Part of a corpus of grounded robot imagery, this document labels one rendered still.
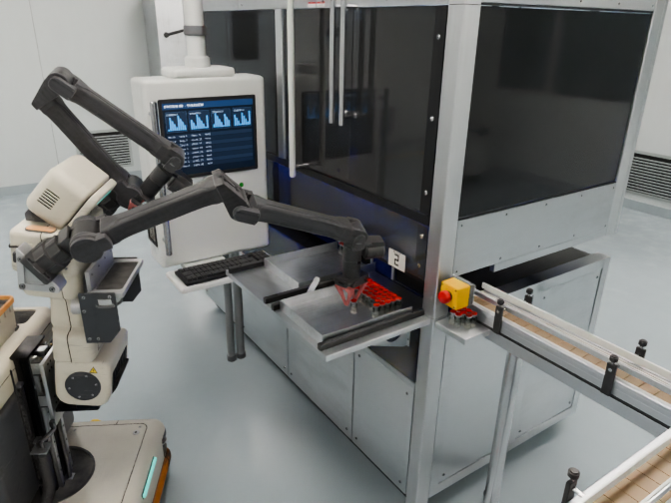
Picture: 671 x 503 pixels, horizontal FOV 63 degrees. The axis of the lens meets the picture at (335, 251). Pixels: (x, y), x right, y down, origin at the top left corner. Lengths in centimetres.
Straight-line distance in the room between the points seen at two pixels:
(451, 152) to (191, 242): 122
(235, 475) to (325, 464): 38
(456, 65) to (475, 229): 51
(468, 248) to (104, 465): 148
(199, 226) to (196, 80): 58
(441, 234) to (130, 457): 138
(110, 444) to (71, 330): 66
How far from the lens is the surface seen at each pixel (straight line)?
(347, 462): 254
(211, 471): 254
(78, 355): 181
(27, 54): 669
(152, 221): 145
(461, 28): 156
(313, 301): 185
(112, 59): 683
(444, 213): 164
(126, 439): 233
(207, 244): 240
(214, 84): 227
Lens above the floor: 174
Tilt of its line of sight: 22 degrees down
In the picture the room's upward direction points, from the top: 1 degrees clockwise
